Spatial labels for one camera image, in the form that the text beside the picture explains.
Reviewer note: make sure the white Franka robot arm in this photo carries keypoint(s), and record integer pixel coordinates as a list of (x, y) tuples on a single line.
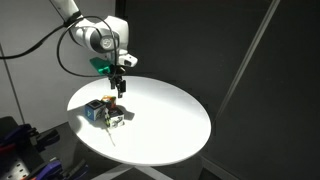
[(100, 36)]

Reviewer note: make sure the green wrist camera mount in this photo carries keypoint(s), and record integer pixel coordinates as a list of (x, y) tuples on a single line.
[(100, 65)]

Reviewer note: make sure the white table pedestal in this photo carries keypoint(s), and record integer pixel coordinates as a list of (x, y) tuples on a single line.
[(133, 171)]

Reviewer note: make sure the purple clamp with orange tip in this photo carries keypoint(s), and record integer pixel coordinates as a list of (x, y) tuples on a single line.
[(50, 168), (20, 135)]

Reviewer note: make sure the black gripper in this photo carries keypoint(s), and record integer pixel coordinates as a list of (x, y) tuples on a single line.
[(116, 75)]

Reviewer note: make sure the blue and white printed cube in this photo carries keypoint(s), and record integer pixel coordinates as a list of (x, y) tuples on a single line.
[(94, 110)]

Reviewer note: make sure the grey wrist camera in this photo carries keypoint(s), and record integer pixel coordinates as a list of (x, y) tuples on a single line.
[(129, 60)]

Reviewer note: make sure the grey wall panel frame strip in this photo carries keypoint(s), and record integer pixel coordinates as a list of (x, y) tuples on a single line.
[(246, 60)]

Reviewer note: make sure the black and white printed cube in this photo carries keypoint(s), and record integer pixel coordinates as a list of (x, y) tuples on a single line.
[(116, 118)]

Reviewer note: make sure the orange yellow maroon printed cube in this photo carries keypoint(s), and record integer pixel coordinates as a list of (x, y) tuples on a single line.
[(109, 100)]

